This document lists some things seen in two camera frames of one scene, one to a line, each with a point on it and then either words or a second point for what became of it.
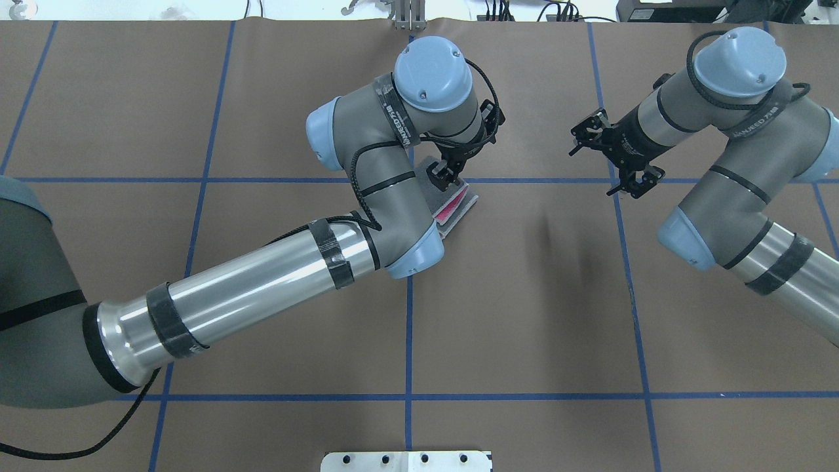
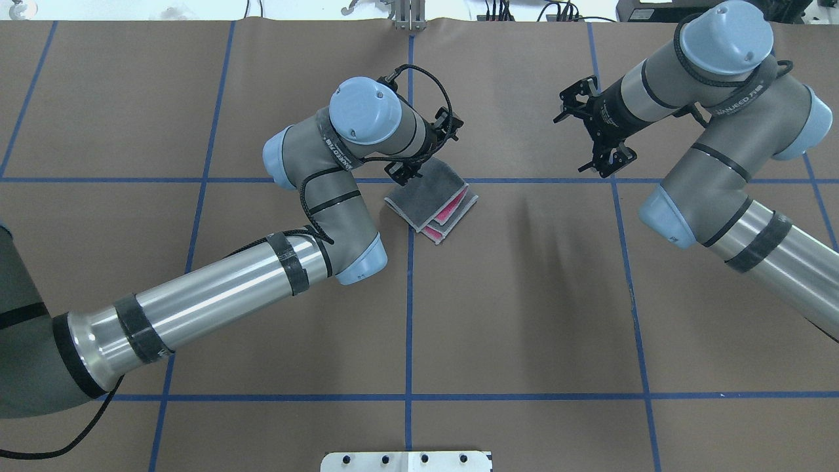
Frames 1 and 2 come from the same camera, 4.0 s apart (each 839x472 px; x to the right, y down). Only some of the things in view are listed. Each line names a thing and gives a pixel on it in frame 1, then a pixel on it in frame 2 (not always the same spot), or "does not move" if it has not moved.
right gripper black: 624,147 → 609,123
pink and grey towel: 448,206 does not move
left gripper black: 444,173 → 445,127
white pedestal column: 406,461 does not move
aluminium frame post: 409,14 does not move
